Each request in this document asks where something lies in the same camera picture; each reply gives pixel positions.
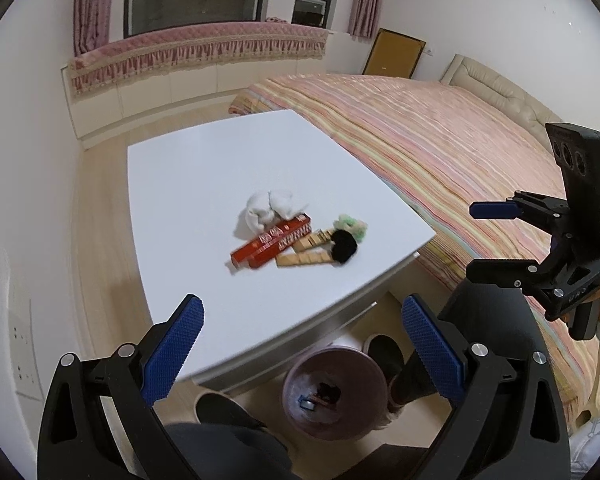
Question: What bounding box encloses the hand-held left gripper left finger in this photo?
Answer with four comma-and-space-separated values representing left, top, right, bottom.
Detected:
37, 294, 206, 480

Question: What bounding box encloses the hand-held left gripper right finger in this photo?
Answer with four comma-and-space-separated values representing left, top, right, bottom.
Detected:
401, 295, 573, 480

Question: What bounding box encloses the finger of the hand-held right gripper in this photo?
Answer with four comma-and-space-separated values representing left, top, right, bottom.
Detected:
470, 191, 574, 237
466, 255, 557, 291

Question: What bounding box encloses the black fluffy ball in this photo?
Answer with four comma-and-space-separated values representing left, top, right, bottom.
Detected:
327, 229, 359, 265

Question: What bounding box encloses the long red box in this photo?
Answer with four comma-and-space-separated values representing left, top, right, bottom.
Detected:
230, 214, 314, 270

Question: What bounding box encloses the green scrunchie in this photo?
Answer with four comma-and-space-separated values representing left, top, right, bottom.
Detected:
332, 214, 370, 241

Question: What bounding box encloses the pink trash bin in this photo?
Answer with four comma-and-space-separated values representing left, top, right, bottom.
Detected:
281, 347, 398, 441

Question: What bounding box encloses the white tissue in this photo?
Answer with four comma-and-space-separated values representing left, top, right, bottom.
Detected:
237, 189, 311, 238

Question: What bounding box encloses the dark grey slipper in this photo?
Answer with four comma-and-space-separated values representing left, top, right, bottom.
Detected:
362, 334, 406, 397
196, 392, 270, 432

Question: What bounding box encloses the bed with striped cover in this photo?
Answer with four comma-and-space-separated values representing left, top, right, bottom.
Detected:
230, 74, 600, 433

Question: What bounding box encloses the person's left leg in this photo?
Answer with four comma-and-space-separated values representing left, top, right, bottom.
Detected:
165, 422, 292, 480

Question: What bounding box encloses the beige padded headboard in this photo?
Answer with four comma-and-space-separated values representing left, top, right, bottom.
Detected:
440, 54, 563, 142

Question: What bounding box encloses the white table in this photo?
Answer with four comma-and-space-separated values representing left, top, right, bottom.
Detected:
126, 109, 437, 392

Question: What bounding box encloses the brown framed board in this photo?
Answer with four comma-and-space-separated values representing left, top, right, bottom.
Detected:
362, 29, 427, 80

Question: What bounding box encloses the white window seat cabinet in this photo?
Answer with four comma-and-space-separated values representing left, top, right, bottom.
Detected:
61, 55, 331, 150

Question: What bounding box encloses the pink fringed window seat cushion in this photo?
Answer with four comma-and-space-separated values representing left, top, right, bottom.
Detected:
67, 21, 331, 97

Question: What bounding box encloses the white wall socket panel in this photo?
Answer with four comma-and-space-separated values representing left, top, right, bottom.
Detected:
9, 299, 45, 402

